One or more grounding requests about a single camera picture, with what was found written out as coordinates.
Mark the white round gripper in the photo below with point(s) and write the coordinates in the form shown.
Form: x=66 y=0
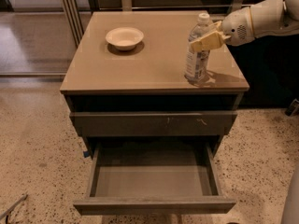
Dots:
x=237 y=27

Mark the clear plastic bottle white cap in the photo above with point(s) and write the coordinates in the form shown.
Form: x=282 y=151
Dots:
x=196 y=61

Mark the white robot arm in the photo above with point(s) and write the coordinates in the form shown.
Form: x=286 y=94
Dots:
x=269 y=17

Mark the grey drawer cabinet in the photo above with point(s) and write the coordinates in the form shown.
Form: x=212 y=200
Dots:
x=150 y=77

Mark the closed top drawer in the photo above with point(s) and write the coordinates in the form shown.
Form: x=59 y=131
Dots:
x=125 y=124

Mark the open middle drawer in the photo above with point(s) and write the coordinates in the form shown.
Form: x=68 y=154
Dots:
x=167 y=177

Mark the white ceramic bowl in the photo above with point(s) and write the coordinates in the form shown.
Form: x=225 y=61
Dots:
x=124 y=38

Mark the blue tape piece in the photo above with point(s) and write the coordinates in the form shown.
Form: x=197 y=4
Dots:
x=86 y=154

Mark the grey metal bar on floor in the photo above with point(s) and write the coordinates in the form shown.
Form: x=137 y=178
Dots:
x=6 y=213

